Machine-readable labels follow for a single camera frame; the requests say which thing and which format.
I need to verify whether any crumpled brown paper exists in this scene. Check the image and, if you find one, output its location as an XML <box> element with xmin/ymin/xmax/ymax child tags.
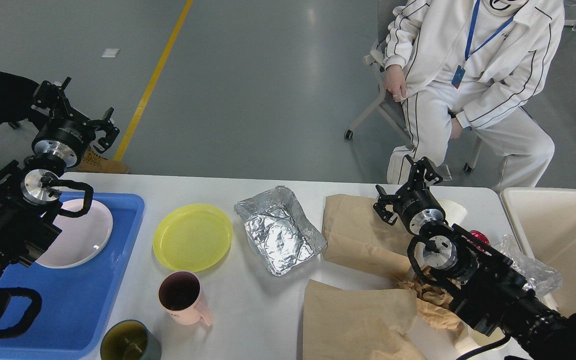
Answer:
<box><xmin>397</xmin><ymin>278</ymin><xmax>464</xmax><ymax>334</ymax></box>

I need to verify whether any white cup lower right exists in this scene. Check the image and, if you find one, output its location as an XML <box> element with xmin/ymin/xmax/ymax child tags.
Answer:
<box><xmin>454</xmin><ymin>325</ymin><xmax>505</xmax><ymax>354</ymax></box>

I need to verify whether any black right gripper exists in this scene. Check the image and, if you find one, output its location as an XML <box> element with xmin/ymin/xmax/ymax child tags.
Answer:
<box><xmin>373</xmin><ymin>155</ymin><xmax>446</xmax><ymax>235</ymax></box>

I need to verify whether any red round object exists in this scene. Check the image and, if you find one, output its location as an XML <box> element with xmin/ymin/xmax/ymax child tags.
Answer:
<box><xmin>470</xmin><ymin>230</ymin><xmax>490</xmax><ymax>245</ymax></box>

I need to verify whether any pink ribbed mug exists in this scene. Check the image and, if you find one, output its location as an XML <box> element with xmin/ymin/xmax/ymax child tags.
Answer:
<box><xmin>157</xmin><ymin>271</ymin><xmax>215</xmax><ymax>327</ymax></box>

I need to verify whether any brown paper bag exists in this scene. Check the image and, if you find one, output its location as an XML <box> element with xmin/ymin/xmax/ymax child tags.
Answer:
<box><xmin>302</xmin><ymin>280</ymin><xmax>425</xmax><ymax>360</ymax></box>
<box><xmin>322</xmin><ymin>194</ymin><xmax>412</xmax><ymax>280</ymax></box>

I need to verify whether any brown paper bag upper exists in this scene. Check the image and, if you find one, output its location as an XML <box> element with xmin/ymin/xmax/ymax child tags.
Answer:
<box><xmin>322</xmin><ymin>194</ymin><xmax>412</xmax><ymax>280</ymax></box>

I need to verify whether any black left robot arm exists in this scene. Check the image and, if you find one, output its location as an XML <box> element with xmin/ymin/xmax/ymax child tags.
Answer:
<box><xmin>0</xmin><ymin>77</ymin><xmax>120</xmax><ymax>339</ymax></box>

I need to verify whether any yellow plastic plate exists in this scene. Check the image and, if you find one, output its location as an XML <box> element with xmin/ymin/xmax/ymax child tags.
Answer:
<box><xmin>152</xmin><ymin>203</ymin><xmax>233</xmax><ymax>272</ymax></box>

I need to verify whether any pink round plate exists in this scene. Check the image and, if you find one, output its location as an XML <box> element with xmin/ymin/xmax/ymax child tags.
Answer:
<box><xmin>35</xmin><ymin>199</ymin><xmax>114</xmax><ymax>269</ymax></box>

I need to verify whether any blue plastic tray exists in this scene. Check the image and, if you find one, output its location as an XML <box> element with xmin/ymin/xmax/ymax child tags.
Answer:
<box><xmin>0</xmin><ymin>193</ymin><xmax>145</xmax><ymax>360</ymax></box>

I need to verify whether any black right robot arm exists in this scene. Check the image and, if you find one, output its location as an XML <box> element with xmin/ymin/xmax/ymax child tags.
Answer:
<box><xmin>373</xmin><ymin>155</ymin><xmax>576</xmax><ymax>360</ymax></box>

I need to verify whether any person in white tracksuit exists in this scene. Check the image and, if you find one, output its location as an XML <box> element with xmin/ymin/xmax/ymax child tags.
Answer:
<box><xmin>384</xmin><ymin>0</ymin><xmax>565</xmax><ymax>192</ymax></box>

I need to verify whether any dark teal mug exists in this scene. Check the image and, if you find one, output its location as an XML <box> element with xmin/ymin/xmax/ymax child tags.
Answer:
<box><xmin>99</xmin><ymin>319</ymin><xmax>163</xmax><ymax>360</ymax></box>

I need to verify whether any crumpled aluminium foil tray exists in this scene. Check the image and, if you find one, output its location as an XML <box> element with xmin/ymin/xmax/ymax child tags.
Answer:
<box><xmin>233</xmin><ymin>186</ymin><xmax>328</xmax><ymax>277</ymax></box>

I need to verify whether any tan work boot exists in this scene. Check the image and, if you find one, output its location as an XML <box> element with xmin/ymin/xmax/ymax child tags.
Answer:
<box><xmin>75</xmin><ymin>146</ymin><xmax>130</xmax><ymax>174</ymax></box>

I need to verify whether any white paper scrap on floor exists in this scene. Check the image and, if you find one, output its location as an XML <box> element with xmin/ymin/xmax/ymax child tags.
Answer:
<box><xmin>100</xmin><ymin>48</ymin><xmax>121</xmax><ymax>59</ymax></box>

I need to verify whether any beige plastic bin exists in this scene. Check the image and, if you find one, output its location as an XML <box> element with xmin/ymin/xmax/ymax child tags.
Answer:
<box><xmin>500</xmin><ymin>187</ymin><xmax>576</xmax><ymax>317</ymax></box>

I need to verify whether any brown paper bag lower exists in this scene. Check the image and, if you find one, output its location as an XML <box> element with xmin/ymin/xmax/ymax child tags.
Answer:
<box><xmin>302</xmin><ymin>280</ymin><xmax>425</xmax><ymax>360</ymax></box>

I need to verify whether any clear plastic wrapper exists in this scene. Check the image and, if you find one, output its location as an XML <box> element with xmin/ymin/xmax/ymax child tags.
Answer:
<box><xmin>493</xmin><ymin>234</ymin><xmax>563</xmax><ymax>298</ymax></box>

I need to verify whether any white paper cup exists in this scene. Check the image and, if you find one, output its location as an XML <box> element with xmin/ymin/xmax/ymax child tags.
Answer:
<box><xmin>438</xmin><ymin>199</ymin><xmax>468</xmax><ymax>227</ymax></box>

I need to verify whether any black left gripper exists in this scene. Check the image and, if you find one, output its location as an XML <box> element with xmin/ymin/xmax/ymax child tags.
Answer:
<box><xmin>31</xmin><ymin>76</ymin><xmax>121</xmax><ymax>168</ymax></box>

